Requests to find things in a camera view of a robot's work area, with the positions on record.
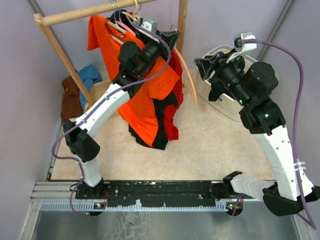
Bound wooden clothes rack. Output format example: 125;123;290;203
33;0;189;106

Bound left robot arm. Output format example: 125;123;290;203
63;31;181;199

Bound white plastic hanger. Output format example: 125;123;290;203
106;0;133;46

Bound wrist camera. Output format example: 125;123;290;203
226;31;257;63
140;17;158;33

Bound black orange t shirt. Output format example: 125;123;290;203
128;90;179;150

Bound red t shirt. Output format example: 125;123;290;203
163;51;184;141

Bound navy t shirt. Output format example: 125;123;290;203
108;9;137;34

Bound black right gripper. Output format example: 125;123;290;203
194;47;250;107

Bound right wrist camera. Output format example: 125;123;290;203
226;31;257;63

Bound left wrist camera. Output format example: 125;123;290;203
140;17;158;33

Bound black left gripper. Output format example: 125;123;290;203
136;29;180;76

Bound blue cloth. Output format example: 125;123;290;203
78;64;102;111

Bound beige wooden hanger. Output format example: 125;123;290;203
123;0;143;21

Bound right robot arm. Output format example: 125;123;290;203
194;52;320;217

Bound brown cloth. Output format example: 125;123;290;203
60;76;83;123

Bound pink hanger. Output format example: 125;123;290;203
118;10;136;37

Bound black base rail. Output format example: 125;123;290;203
75;180;238;208

